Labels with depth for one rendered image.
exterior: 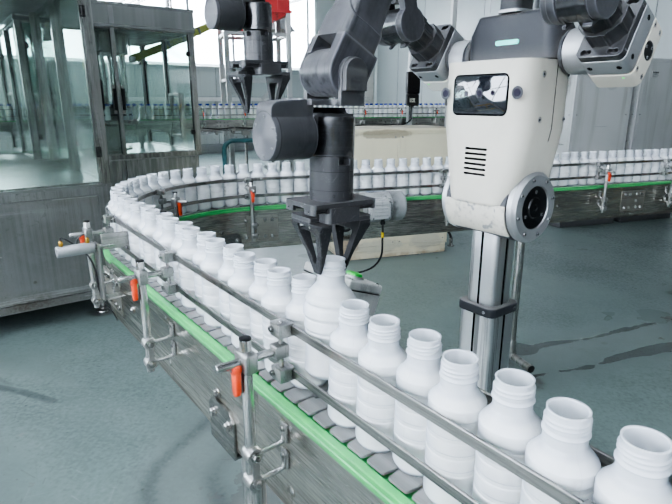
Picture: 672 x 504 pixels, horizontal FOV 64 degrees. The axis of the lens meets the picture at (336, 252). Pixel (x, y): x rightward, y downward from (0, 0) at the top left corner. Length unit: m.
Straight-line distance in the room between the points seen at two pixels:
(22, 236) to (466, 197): 2.98
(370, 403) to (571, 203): 2.42
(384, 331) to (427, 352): 0.06
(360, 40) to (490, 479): 0.49
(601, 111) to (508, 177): 5.66
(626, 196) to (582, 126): 3.52
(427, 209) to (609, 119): 4.64
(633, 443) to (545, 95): 0.84
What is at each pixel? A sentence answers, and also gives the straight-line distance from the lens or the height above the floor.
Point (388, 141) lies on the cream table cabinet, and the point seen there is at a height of 1.07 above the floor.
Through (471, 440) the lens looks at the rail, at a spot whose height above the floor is 1.11.
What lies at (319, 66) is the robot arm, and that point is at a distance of 0.66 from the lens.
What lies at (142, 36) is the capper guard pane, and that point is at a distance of 5.89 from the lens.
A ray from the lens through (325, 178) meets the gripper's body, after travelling 0.66.
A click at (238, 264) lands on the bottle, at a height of 1.15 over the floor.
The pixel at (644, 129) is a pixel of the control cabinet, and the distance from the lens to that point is 7.32.
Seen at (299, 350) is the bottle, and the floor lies 1.07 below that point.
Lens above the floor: 1.41
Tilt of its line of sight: 16 degrees down
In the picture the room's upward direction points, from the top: straight up
